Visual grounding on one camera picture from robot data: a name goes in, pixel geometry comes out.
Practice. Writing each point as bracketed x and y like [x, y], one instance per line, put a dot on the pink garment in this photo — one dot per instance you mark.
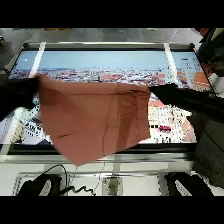
[96, 120]

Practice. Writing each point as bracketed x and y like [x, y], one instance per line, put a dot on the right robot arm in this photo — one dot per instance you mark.
[186, 98]

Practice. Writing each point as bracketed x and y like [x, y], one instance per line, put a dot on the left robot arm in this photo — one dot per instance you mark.
[15, 95]

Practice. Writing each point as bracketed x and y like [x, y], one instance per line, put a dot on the grey garment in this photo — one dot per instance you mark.
[210, 150]

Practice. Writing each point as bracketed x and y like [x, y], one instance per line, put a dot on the dark garment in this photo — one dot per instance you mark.
[215, 50]

